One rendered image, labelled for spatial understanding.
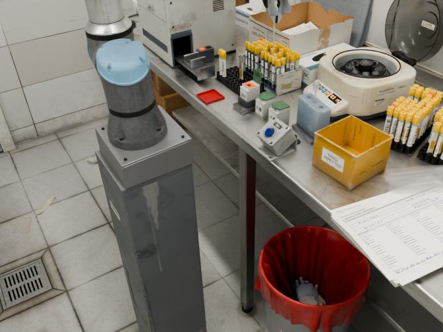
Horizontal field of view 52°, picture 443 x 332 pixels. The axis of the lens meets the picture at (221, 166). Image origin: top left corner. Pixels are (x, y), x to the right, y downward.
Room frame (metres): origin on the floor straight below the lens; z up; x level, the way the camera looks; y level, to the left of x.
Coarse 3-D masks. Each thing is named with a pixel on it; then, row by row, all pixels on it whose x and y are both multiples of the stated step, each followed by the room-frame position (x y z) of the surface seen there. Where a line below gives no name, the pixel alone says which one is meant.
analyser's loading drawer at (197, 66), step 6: (174, 54) 1.57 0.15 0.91; (180, 54) 1.56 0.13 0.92; (186, 54) 1.56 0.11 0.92; (192, 54) 1.50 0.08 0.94; (198, 54) 1.51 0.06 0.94; (180, 60) 1.51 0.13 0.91; (186, 60) 1.48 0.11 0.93; (192, 60) 1.44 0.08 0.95; (198, 60) 1.45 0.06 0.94; (204, 60) 1.47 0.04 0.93; (186, 66) 1.46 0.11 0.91; (192, 66) 1.44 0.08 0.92; (198, 66) 1.45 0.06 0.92; (204, 66) 1.46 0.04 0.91; (210, 66) 1.41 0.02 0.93; (192, 72) 1.42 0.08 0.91; (198, 72) 1.39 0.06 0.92; (204, 72) 1.40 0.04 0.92; (210, 72) 1.41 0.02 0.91; (198, 78) 1.39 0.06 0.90; (204, 78) 1.40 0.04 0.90
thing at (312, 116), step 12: (300, 96) 1.11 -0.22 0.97; (312, 96) 1.11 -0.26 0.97; (300, 108) 1.10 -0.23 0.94; (312, 108) 1.05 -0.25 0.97; (324, 108) 1.04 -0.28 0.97; (300, 120) 1.10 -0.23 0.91; (312, 120) 1.04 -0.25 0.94; (324, 120) 1.03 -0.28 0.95; (300, 132) 1.07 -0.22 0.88; (312, 132) 1.04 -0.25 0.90
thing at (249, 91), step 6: (246, 84) 1.24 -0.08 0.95; (252, 84) 1.24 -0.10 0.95; (258, 84) 1.24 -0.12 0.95; (240, 90) 1.24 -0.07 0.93; (246, 90) 1.22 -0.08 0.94; (252, 90) 1.22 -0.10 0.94; (258, 90) 1.23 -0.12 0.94; (240, 96) 1.24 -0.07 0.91; (246, 96) 1.21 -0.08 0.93; (252, 96) 1.22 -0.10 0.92
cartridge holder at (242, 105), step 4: (240, 100) 1.23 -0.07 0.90; (244, 100) 1.22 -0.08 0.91; (252, 100) 1.21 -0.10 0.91; (236, 104) 1.23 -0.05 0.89; (240, 104) 1.23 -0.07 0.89; (244, 104) 1.22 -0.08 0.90; (248, 104) 1.20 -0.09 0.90; (252, 104) 1.21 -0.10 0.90; (236, 108) 1.22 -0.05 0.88; (240, 108) 1.21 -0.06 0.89; (244, 108) 1.21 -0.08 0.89; (248, 108) 1.20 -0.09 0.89; (252, 108) 1.21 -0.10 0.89; (240, 112) 1.20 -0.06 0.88; (244, 112) 1.19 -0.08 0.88; (248, 112) 1.20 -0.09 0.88
